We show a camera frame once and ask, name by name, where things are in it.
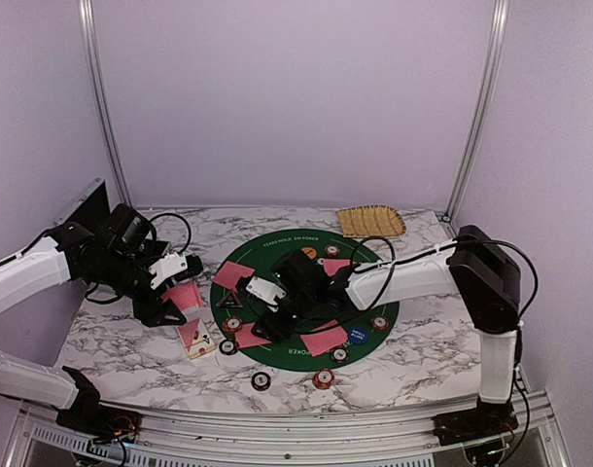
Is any woven bamboo tray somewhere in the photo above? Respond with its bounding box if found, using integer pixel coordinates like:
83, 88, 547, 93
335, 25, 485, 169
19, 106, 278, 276
335, 205, 406, 238

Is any left aluminium frame post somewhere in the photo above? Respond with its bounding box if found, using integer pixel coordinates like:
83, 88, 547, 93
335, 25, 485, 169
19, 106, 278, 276
78, 0, 133, 206

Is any aluminium frame post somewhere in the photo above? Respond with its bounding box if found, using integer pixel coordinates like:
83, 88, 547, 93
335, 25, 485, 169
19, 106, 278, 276
443, 0, 510, 223
78, 0, 133, 206

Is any blue small blind button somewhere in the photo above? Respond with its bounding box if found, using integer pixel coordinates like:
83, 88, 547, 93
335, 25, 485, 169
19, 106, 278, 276
348, 327, 369, 345

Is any triangular all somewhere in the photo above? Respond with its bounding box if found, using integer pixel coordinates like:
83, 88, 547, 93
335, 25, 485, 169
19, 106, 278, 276
217, 291, 243, 309

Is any round green poker mat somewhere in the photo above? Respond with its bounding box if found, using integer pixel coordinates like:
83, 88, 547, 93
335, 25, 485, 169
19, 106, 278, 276
210, 229, 400, 373

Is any orange big blind button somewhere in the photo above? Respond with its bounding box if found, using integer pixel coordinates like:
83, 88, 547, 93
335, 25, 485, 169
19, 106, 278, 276
301, 247, 318, 260

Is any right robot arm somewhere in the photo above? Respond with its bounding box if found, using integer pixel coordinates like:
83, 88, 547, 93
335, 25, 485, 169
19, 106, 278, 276
239, 225, 521, 436

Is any single red playing card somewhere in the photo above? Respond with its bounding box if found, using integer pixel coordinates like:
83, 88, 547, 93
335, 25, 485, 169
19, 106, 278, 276
213, 261, 255, 290

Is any orange poker chip stack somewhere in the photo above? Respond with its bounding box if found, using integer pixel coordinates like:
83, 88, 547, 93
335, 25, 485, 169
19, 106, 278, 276
312, 369, 334, 390

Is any red playing card deck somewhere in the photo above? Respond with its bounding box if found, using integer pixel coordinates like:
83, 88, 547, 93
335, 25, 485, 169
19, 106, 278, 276
162, 283, 204, 311

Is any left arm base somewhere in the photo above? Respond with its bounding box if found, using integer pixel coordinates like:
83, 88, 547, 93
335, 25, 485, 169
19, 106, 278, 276
56, 405, 142, 444

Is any right aluminium frame post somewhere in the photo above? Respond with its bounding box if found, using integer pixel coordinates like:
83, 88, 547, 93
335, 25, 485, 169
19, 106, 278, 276
443, 0, 510, 223

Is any front aluminium rail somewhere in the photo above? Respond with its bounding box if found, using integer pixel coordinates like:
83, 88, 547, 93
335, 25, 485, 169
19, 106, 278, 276
4, 388, 570, 467

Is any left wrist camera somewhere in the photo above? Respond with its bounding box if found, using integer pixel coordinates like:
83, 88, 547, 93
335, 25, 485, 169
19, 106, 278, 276
148, 253, 203, 290

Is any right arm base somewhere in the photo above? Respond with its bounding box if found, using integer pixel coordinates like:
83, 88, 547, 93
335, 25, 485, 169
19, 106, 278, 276
433, 400, 519, 446

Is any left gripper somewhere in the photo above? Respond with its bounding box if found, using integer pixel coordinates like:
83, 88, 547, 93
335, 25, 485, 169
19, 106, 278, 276
89, 248, 186, 327

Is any brown poker chip stack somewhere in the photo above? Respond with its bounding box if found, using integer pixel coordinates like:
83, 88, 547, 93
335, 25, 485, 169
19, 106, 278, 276
251, 372, 271, 391

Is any orange chip stack top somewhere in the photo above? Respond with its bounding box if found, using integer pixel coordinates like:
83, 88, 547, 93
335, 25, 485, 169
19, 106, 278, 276
325, 244, 340, 258

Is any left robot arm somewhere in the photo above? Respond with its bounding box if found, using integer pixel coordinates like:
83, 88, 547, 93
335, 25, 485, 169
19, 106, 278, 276
0, 223, 187, 433

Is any gold card deck box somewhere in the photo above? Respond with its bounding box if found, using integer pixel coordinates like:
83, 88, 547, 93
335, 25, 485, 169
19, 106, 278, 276
177, 318, 217, 360

